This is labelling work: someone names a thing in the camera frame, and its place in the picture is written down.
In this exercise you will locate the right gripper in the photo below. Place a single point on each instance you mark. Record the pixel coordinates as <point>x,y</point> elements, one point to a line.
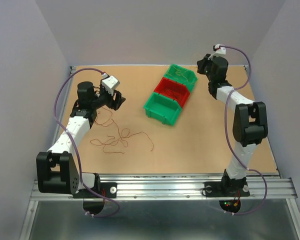
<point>201,63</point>

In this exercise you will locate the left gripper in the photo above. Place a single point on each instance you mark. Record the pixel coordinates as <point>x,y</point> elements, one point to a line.
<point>119,100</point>

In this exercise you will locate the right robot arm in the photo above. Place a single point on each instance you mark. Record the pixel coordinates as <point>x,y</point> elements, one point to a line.
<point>250,127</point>

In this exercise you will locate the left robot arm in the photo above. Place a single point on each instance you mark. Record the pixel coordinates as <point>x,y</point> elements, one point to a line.
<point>69,180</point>

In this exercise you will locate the far green plastic bin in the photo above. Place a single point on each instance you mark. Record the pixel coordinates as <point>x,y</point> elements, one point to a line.
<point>181,75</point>

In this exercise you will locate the green plastic bin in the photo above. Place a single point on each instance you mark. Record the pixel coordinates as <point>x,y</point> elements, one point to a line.
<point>181,75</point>
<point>162,109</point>

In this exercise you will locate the red plastic bin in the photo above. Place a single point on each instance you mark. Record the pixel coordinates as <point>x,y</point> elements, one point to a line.
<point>173,90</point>

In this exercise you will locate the near green plastic bin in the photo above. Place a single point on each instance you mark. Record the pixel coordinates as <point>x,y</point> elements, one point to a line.
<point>162,109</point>

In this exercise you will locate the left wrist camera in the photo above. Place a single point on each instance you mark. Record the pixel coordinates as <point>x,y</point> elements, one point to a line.
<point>110,84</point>

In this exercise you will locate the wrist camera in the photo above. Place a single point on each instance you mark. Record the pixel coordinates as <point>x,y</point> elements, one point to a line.
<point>110,84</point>
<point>219,50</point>

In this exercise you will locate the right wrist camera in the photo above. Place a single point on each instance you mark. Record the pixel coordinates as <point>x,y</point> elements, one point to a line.
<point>219,50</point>

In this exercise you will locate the left aluminium frame post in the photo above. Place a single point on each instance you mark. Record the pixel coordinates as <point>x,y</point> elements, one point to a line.
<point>60,110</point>

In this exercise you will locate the aluminium mounting rail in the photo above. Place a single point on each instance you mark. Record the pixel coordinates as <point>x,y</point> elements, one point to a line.
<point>155,187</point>

